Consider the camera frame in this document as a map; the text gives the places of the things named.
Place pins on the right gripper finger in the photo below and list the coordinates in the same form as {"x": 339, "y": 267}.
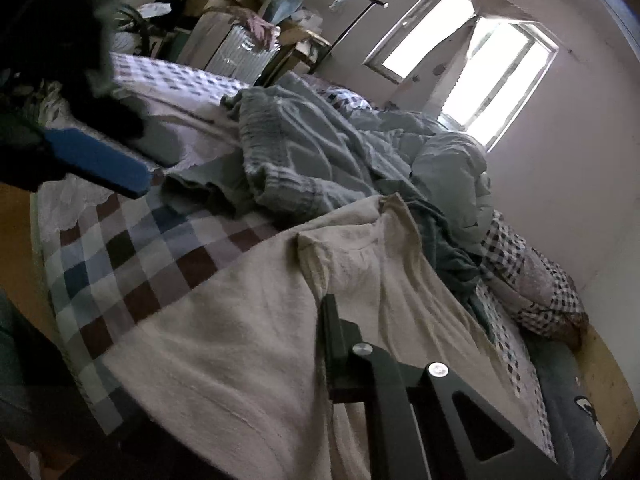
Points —
{"x": 422, "y": 423}

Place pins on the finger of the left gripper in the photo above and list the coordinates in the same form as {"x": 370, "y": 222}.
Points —
{"x": 99, "y": 163}

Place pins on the tan khaki garment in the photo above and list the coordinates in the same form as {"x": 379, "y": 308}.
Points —
{"x": 233, "y": 371}

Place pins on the black clothes rack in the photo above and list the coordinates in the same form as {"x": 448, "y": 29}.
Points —
{"x": 339, "y": 19}

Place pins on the plaid checkered bed sheet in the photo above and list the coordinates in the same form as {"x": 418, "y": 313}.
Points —
{"x": 111, "y": 262}

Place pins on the white road bicycle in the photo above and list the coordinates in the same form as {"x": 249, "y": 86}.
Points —
{"x": 141, "y": 30}

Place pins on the dark teal garment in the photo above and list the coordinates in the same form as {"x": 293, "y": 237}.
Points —
{"x": 221, "y": 187}

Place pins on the dark teal penguin pillow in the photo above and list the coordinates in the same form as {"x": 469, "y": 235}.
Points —
{"x": 580, "y": 444}

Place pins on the plaid folded quilt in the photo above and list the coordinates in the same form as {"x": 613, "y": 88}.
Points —
{"x": 536, "y": 291}

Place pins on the stacked cardboard boxes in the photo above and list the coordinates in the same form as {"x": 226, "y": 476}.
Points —
{"x": 299, "y": 39}

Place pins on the wooden headboard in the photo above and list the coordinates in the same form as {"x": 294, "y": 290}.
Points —
{"x": 608, "y": 390}

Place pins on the light blue grey garment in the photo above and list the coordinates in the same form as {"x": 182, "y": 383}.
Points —
{"x": 299, "y": 156}

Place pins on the pink cloth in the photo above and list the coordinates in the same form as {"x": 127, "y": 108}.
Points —
{"x": 264, "y": 33}

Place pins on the plaid pillow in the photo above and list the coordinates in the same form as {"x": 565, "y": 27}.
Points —
{"x": 343, "y": 99}

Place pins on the window with curtain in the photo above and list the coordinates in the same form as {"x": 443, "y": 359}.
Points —
{"x": 470, "y": 64}

